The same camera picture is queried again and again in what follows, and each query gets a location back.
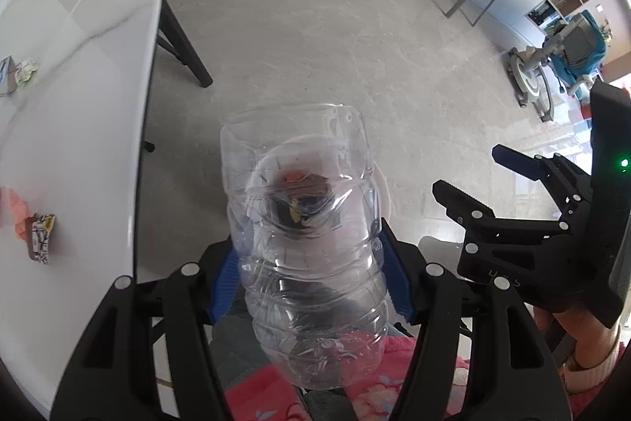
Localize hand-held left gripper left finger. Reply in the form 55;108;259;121
49;240;242;421

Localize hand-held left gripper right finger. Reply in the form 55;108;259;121
379;219;573;421

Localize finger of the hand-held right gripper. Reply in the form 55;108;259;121
492;144;590;219
432;179;568;249

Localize pink trash bin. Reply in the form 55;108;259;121
246;145;395;244

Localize clear plastic bottle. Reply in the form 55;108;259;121
219;103;390;389

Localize person's right forearm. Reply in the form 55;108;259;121
562;342;627;397

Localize person's right hand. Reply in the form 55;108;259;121
532;303;622;370

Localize grey pants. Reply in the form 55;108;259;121
209;288;356;421

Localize grey white exercise machine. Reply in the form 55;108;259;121
503;46;555;123

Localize pink floral clothing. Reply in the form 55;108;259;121
224;335;474;421

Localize brown patterned small carton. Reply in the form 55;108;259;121
26;213;56;265

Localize pink crumpled paper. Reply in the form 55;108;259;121
0;187;31;239

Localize small white crumpled paper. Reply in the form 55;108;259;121
15;58;40;89

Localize blue white crushed carton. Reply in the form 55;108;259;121
0;55;18;97

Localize black table frame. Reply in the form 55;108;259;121
140;0;214;154

